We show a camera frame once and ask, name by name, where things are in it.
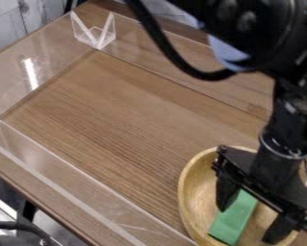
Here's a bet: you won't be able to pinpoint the green rectangular block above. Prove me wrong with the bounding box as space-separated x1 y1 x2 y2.
208 191 258 246

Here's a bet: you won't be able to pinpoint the brown wooden bowl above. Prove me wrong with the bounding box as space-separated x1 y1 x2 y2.
177 148 298 246

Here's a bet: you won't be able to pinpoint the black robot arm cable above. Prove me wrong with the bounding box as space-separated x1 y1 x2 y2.
124 0 237 82

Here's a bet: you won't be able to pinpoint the clear acrylic tray walls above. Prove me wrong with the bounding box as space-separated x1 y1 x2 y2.
0 5 274 246

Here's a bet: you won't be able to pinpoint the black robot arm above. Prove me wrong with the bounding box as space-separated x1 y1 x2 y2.
167 0 307 244

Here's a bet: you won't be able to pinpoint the clear acrylic corner bracket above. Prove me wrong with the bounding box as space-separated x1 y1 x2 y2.
69 12 116 50

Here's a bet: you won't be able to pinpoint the black cable bottom left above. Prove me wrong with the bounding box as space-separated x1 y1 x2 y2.
0 219 53 246

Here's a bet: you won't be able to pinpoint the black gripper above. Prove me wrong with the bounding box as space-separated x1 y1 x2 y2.
212 134 307 245

